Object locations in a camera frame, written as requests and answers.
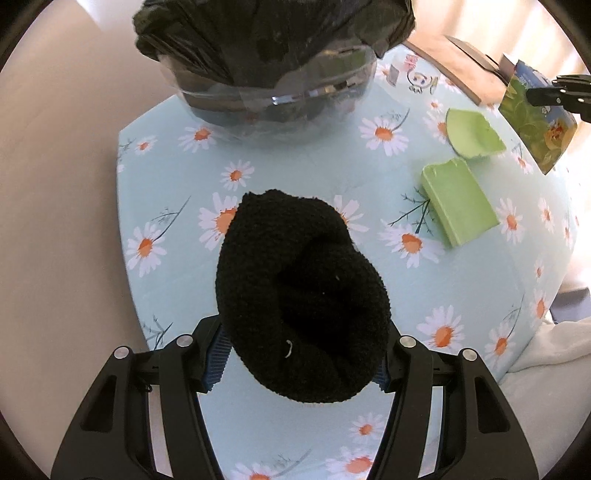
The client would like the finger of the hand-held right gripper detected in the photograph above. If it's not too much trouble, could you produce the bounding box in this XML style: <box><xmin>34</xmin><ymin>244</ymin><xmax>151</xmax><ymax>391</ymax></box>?
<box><xmin>551</xmin><ymin>73</ymin><xmax>591</xmax><ymax>88</ymax></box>
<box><xmin>526</xmin><ymin>87</ymin><xmax>591</xmax><ymax>123</ymax></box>

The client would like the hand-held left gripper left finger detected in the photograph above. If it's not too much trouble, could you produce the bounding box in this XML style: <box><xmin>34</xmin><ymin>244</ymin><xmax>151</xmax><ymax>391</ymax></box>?
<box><xmin>50</xmin><ymin>316</ymin><xmax>232</xmax><ymax>480</ymax></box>

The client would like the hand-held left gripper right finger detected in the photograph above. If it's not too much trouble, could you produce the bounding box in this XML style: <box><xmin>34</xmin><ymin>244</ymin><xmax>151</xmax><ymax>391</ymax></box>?
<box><xmin>369</xmin><ymin>322</ymin><xmax>539</xmax><ymax>480</ymax></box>

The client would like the green yellow snack packet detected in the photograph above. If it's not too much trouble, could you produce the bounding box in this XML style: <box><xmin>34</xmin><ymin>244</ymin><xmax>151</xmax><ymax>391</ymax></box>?
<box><xmin>498</xmin><ymin>59</ymin><xmax>579</xmax><ymax>175</ymax></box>

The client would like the black fuzzy sock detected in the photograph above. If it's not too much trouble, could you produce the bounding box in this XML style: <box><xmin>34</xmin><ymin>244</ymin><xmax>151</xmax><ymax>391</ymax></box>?
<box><xmin>215</xmin><ymin>188</ymin><xmax>393</xmax><ymax>403</ymax></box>

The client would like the clear bin with black bag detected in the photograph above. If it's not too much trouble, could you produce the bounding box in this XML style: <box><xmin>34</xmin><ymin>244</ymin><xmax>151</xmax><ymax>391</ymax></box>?
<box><xmin>132</xmin><ymin>0</ymin><xmax>416</xmax><ymax>149</ymax></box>

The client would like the cream curtain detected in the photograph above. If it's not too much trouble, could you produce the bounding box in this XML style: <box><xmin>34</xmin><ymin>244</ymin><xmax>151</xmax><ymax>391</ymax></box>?
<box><xmin>411</xmin><ymin>0</ymin><xmax>591</xmax><ymax>79</ymax></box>

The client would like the wooden cutting board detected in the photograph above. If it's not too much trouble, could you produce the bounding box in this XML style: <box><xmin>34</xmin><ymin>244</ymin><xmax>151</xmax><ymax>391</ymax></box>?
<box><xmin>406</xmin><ymin>34</ymin><xmax>511</xmax><ymax>106</ymax></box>

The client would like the white cloth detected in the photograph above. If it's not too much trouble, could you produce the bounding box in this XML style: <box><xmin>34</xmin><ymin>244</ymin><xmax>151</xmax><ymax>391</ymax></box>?
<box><xmin>501</xmin><ymin>318</ymin><xmax>591</xmax><ymax>462</ymax></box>

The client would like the blue daisy print tablecloth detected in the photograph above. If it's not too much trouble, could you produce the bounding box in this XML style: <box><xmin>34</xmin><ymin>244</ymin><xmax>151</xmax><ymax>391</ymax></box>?
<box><xmin>115</xmin><ymin>44</ymin><xmax>581</xmax><ymax>480</ymax></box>

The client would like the cleaver with black handle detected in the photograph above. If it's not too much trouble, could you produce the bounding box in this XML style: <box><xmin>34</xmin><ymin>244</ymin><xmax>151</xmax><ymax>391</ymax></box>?
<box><xmin>445</xmin><ymin>36</ymin><xmax>514</xmax><ymax>77</ymax></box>

